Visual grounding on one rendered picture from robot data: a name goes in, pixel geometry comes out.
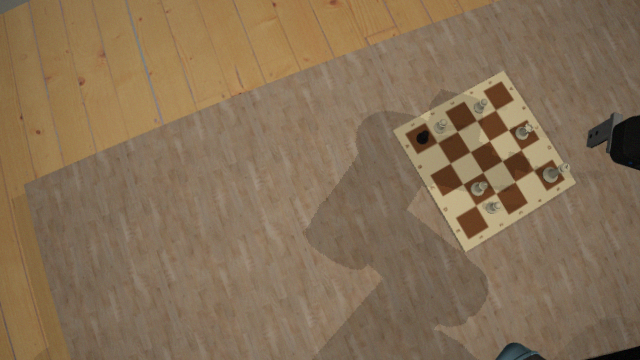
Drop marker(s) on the brown and cream chessboard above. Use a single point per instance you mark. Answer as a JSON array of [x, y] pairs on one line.
[[477, 147]]

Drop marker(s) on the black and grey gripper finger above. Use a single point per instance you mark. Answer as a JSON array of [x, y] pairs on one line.
[[599, 134]]

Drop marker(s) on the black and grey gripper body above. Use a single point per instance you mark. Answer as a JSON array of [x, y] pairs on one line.
[[625, 143]]

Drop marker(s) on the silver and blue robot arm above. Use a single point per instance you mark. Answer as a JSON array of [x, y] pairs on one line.
[[516, 351]]

